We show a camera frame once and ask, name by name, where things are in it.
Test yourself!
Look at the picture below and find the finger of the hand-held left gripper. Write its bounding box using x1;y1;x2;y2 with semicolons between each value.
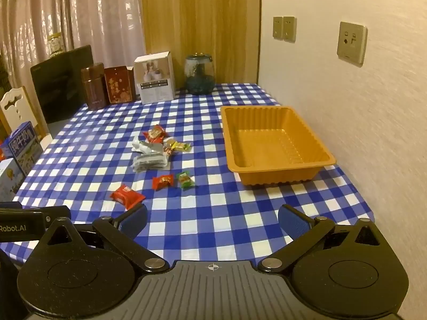
20;206;72;225

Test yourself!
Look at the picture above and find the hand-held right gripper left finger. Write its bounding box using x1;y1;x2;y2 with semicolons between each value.
38;203;171;274

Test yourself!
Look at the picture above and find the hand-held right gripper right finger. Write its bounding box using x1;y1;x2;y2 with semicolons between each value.
258;204;392;274

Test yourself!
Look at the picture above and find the red square snack packet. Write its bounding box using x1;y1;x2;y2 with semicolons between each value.
110;184;146;211

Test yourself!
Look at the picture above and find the small red candy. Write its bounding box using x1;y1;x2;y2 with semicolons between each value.
152;175;174;191

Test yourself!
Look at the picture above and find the grey silver snack packet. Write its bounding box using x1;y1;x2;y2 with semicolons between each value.
133;153;168;173

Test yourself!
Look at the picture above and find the small green candy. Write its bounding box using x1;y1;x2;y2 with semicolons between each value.
176;171;195;190

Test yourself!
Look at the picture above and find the white clear snack packet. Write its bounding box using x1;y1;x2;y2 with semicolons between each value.
132;137;165;155

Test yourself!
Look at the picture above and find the orange plastic tray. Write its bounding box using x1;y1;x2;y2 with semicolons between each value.
220;106;336;187

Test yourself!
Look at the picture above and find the red picture snack packet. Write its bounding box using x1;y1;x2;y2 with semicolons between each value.
143;125;167;143

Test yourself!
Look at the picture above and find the white blue cardboard box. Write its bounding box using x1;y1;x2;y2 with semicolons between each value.
0;158;25;202

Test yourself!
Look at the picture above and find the blue white checkered tablecloth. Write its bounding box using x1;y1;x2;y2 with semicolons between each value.
0;83;376;267

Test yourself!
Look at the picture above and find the blue milk carton box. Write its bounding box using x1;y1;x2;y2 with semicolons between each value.
7;121;44;177

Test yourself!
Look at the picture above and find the white wooden chair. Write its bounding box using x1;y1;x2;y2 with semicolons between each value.
0;86;44;141

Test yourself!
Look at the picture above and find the black flat board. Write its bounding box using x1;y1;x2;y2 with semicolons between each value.
30;45;94;124

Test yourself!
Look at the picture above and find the brown metal canister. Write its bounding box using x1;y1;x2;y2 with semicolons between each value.
81;63;108;110

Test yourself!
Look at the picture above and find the red gold patterned box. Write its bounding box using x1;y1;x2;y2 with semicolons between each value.
104;66;137;105

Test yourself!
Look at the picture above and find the white product box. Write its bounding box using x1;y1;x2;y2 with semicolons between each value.
134;51;176;105

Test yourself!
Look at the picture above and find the dark green glass jar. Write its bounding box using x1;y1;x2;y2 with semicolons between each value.
185;53;216;95

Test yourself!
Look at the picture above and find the clear jar with label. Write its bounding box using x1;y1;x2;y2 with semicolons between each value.
47;33;65;57

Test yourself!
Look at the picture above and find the pale sheer curtain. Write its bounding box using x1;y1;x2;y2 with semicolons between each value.
0;0;146;87

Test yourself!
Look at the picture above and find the wooden panel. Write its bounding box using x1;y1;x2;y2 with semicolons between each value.
140;0;262;90

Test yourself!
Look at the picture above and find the large beige wall outlet plate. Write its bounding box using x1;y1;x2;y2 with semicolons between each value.
336;21;368;67

